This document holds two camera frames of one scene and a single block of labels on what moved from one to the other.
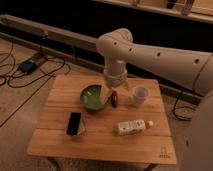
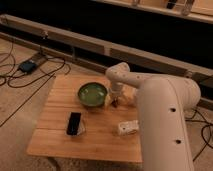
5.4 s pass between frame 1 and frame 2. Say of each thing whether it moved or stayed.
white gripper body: moved
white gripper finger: moved
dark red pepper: stayed
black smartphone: stayed
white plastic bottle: stayed
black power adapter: stayed
